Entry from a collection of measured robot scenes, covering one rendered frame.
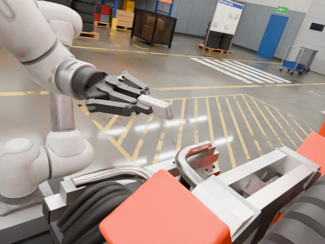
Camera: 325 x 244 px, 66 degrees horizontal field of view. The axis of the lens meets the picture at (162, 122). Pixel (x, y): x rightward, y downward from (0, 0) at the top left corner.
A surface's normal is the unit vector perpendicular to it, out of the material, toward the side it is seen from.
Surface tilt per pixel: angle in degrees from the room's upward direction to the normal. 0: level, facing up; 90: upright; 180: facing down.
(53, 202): 0
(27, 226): 90
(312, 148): 45
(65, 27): 74
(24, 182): 90
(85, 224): 60
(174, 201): 35
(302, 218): 69
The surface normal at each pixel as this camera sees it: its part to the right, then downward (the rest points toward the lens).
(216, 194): 0.22, -0.88
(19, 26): 0.58, 0.48
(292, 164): -0.61, -0.22
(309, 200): -0.80, -0.44
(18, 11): 0.75, 0.23
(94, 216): -0.28, -0.25
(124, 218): -0.25, -0.65
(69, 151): 0.62, 0.03
